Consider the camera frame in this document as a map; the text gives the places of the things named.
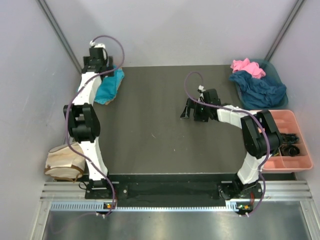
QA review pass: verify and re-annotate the white slotted cable duct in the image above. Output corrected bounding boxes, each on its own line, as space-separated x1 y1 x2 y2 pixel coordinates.
50 201 250 213

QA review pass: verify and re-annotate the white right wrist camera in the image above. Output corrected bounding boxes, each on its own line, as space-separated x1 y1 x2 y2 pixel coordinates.
197 85 206 96

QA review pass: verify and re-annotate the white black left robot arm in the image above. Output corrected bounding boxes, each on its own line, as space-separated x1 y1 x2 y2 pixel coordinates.
63 43 116 201

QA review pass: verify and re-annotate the black cable bundle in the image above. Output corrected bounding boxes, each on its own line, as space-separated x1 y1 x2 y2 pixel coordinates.
281 132 301 145
279 144 301 158

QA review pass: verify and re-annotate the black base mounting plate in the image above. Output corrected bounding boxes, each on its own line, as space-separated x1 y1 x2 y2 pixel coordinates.
84 173 266 207

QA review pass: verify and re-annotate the aluminium frame rail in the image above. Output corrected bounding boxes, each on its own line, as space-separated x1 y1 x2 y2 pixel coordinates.
36 0 82 73

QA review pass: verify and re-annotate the beige cloth bag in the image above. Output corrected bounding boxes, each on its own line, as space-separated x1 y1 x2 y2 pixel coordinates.
44 144 86 182

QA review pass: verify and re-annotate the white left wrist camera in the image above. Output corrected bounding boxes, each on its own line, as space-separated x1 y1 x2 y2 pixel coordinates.
89 40 108 60

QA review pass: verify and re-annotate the pink t shirt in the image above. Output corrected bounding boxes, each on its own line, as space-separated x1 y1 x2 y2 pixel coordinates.
230 58 266 79

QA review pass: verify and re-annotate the turquoise t shirt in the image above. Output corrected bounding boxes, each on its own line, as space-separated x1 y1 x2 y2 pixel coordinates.
94 68 119 105

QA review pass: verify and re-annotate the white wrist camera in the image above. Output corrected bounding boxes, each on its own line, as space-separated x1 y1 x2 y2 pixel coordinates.
197 85 206 96
89 40 108 60

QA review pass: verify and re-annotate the pink compartment tray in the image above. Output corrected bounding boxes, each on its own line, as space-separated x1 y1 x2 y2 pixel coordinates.
262 109 313 173

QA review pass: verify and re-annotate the navy blue t shirt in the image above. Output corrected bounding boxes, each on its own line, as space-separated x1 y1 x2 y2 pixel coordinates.
229 70 287 110

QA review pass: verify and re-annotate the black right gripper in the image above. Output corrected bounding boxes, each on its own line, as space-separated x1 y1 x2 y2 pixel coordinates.
180 98 210 123

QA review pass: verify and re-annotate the teal plastic basket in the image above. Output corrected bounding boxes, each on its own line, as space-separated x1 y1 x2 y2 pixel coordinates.
235 58 288 110

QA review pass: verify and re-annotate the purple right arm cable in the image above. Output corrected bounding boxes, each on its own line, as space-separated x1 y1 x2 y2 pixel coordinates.
184 71 272 217

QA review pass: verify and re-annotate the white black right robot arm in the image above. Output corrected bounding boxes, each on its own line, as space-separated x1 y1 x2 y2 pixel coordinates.
180 86 282 200

